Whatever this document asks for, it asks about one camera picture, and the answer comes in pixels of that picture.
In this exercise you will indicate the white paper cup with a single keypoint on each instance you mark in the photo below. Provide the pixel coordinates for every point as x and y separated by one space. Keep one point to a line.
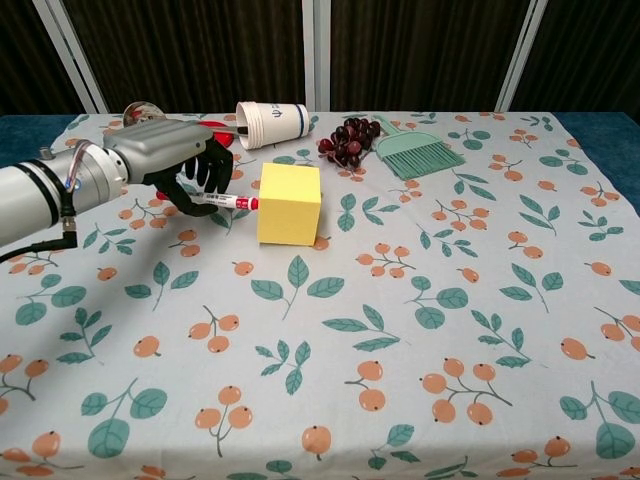
270 122

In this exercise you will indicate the red round lid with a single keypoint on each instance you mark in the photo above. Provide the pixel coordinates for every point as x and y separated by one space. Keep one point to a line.
222 131

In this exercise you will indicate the white marker with red caps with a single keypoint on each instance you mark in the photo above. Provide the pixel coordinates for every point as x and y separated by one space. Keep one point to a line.
235 201

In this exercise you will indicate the stainless steel ladle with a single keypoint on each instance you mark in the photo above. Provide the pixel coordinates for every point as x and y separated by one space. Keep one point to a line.
140 112

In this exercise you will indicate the floral print tablecloth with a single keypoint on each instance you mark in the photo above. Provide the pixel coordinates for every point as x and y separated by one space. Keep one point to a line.
320 325

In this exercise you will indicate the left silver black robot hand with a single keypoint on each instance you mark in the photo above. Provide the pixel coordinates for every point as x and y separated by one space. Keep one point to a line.
160 147

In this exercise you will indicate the dark ribbed partition panel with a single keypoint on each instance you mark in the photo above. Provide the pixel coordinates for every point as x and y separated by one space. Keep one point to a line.
200 50
425 50
590 50
25 50

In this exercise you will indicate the yellow cube block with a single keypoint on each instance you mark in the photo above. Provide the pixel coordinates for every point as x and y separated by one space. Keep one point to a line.
290 205

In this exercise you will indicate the dark purple grape bunch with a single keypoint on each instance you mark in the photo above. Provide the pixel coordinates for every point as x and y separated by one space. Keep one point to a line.
350 137

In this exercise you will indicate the mint green hand brush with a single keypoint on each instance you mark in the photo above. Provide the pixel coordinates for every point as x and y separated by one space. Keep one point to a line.
420 155

